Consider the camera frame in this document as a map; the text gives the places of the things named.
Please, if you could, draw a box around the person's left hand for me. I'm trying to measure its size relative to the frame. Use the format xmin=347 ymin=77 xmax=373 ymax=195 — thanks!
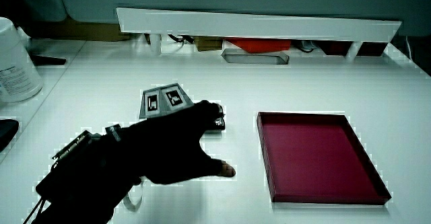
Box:
xmin=129 ymin=83 xmax=236 ymax=186

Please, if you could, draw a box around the dark red shallow tray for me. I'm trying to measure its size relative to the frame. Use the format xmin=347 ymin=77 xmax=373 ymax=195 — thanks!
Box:
xmin=256 ymin=111 xmax=393 ymax=205

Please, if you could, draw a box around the small brown box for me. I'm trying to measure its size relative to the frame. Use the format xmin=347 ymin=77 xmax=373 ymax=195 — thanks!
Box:
xmin=193 ymin=36 xmax=224 ymax=52

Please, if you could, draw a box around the white cable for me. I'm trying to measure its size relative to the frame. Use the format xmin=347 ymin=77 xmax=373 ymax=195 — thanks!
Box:
xmin=293 ymin=40 xmax=318 ymax=54

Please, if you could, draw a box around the white desk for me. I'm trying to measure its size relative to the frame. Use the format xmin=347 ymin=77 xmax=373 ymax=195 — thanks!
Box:
xmin=0 ymin=37 xmax=431 ymax=224

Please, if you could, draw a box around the black cable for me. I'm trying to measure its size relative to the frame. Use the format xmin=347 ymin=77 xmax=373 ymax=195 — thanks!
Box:
xmin=167 ymin=33 xmax=195 ymax=45

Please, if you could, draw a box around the brown cardboard box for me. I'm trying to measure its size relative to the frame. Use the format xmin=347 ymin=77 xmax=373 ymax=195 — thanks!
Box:
xmin=30 ymin=16 xmax=131 ymax=42

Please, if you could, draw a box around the flat black object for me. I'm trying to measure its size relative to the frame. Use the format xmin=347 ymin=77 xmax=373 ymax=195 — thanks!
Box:
xmin=30 ymin=54 xmax=67 ymax=67

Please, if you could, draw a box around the white plastic tub with label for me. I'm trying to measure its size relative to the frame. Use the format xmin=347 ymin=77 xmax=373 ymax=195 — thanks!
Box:
xmin=0 ymin=16 xmax=44 ymax=104

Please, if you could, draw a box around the black rounded object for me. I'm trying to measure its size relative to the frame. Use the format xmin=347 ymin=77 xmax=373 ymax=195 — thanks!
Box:
xmin=0 ymin=118 xmax=20 ymax=153

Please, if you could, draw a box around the orange box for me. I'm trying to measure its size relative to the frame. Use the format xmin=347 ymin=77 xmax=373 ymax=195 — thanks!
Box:
xmin=224 ymin=38 xmax=292 ymax=54

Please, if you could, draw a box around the white desk shelf riser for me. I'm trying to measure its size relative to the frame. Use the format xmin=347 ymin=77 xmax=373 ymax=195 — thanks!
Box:
xmin=116 ymin=7 xmax=403 ymax=62

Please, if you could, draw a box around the grey desk cable grommet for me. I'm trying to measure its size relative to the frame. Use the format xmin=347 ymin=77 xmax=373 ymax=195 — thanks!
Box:
xmin=221 ymin=48 xmax=290 ymax=66

